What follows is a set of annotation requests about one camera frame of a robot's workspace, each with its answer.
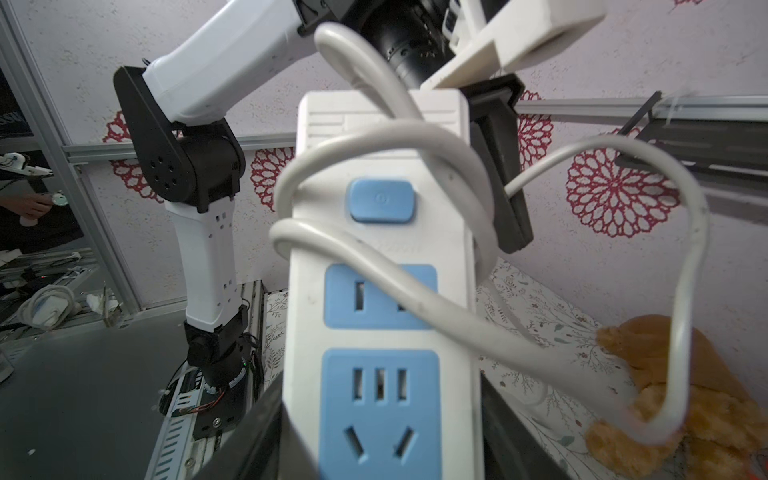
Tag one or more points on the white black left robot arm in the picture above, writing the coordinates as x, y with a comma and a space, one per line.
175, 108

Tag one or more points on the floral table mat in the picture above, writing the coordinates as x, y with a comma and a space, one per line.
381, 378

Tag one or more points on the grey wall shelf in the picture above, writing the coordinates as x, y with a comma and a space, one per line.
722, 140

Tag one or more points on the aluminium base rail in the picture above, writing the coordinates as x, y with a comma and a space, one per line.
196, 422

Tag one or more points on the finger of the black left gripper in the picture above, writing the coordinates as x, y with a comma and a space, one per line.
494, 136

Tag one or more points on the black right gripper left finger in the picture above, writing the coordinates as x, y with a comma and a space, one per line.
264, 445

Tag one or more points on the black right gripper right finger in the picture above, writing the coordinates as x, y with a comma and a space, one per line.
510, 450

